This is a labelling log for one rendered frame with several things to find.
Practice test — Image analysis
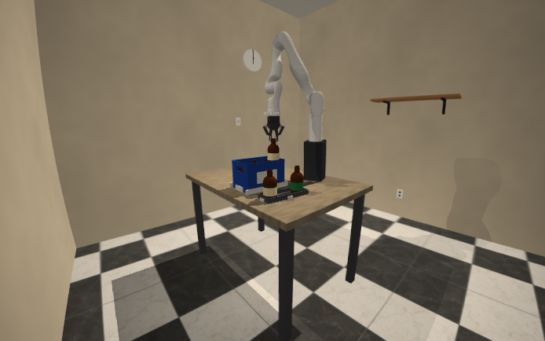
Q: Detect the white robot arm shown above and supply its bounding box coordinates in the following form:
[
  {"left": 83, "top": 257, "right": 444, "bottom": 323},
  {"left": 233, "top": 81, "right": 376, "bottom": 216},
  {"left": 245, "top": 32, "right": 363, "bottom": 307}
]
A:
[{"left": 264, "top": 31, "right": 324, "bottom": 141}]

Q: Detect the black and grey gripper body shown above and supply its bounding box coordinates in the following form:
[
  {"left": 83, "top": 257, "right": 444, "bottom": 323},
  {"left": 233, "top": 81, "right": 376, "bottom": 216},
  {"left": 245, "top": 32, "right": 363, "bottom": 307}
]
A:
[{"left": 267, "top": 116, "right": 280, "bottom": 130}]

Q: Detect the blue plastic crate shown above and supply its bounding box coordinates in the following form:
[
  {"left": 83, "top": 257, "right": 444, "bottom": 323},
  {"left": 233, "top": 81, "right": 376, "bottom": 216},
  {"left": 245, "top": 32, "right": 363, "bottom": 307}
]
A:
[{"left": 232, "top": 156, "right": 284, "bottom": 193}]

